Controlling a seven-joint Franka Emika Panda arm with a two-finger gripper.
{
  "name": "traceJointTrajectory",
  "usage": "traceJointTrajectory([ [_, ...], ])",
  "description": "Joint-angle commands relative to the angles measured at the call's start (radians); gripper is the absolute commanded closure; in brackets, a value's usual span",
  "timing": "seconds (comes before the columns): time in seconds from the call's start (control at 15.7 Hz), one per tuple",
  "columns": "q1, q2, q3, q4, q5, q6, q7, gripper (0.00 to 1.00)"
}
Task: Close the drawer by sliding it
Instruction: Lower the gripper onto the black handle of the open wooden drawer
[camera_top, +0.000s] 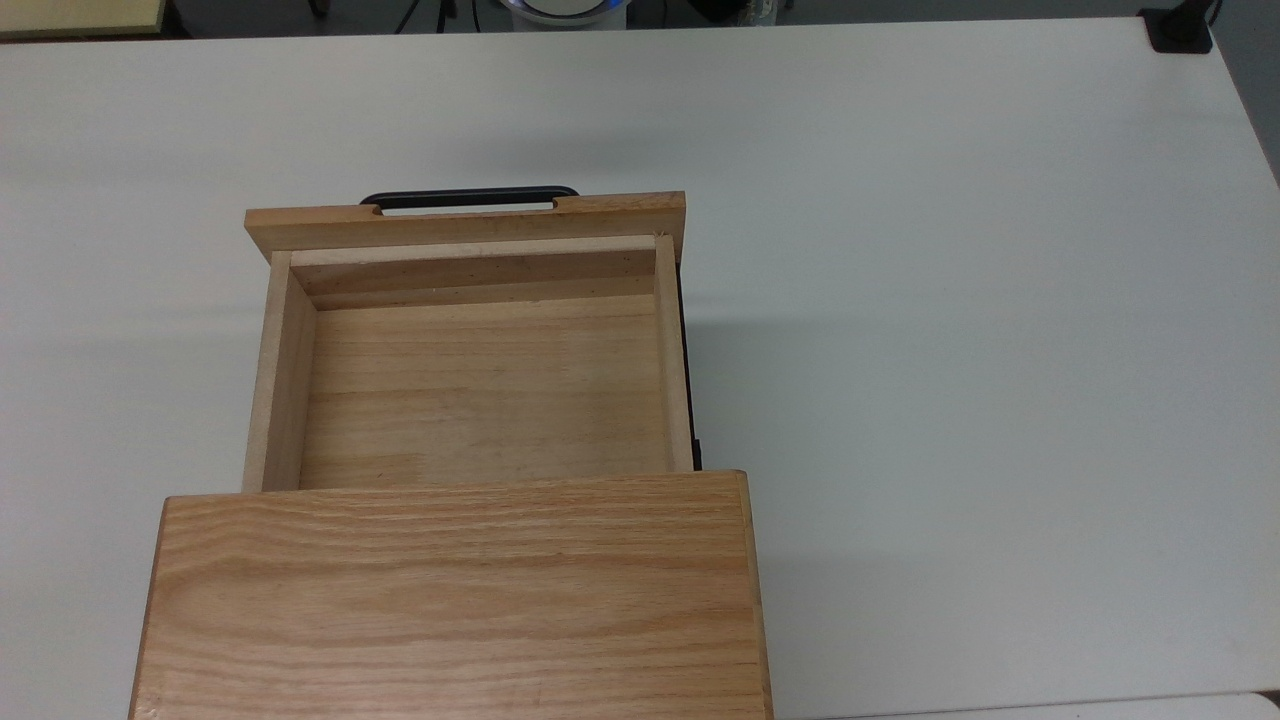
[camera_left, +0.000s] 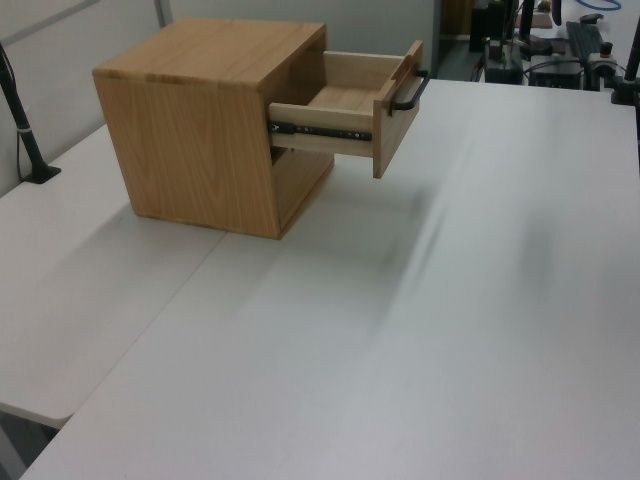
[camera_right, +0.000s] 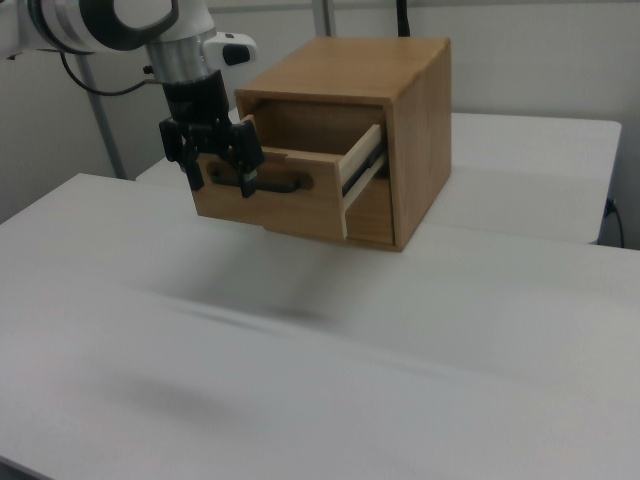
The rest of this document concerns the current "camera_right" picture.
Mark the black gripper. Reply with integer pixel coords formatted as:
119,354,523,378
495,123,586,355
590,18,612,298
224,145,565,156
158,70,266,199

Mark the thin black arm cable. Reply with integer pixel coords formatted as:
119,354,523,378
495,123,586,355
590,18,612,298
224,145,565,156
59,51,162,97

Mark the closed wooden drawer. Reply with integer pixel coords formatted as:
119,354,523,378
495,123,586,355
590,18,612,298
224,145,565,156
344,173,397,246

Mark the black drawer handle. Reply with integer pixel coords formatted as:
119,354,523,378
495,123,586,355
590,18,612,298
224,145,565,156
207,162,314,194

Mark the grey metal frame post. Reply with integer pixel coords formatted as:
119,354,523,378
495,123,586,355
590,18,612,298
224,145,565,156
74,51,127,180

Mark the wooden drawer cabinet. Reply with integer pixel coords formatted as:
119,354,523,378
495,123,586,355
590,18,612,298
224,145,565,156
233,35,454,253

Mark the wooden drawer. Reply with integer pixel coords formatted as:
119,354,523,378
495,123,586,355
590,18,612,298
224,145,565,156
344,173,397,246
192,113,389,240

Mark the black metal drawer slide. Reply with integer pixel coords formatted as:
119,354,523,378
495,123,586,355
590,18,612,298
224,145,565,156
341,148,387,197

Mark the black power cable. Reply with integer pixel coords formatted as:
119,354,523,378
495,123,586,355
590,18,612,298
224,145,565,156
603,198,627,247

